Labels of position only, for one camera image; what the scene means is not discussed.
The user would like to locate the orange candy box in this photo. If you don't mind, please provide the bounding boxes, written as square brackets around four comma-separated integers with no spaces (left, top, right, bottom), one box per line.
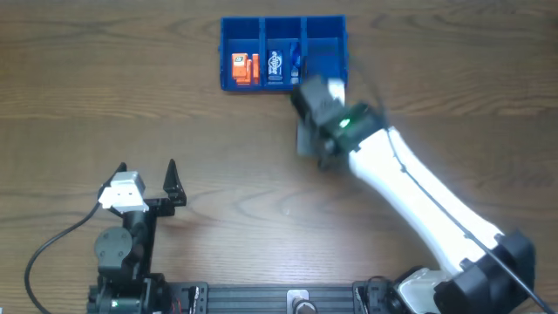
[236,58,254,86]
[251,52,262,85]
[230,51,250,81]

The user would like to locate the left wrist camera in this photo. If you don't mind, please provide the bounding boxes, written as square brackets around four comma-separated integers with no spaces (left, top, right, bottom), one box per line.
[97,170,150,215]

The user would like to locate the blue candy pack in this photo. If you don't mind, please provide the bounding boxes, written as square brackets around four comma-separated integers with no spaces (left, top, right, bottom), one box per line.
[289,41,303,85]
[267,49,285,85]

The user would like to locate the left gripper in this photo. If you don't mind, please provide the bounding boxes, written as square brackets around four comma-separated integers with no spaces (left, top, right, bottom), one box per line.
[113,158,188,217]

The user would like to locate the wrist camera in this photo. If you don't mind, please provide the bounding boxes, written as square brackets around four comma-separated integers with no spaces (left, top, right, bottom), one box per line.
[327,78,348,106]
[97,170,150,215]

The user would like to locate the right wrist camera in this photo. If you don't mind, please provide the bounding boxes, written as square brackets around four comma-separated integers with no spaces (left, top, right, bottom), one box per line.
[327,78,348,106]

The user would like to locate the mounting rail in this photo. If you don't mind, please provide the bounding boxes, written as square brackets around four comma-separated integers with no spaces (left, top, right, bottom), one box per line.
[86,282,402,314]

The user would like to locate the blue tray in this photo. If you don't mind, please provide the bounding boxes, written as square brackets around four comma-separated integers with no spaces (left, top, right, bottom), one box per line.
[219,15,350,93]

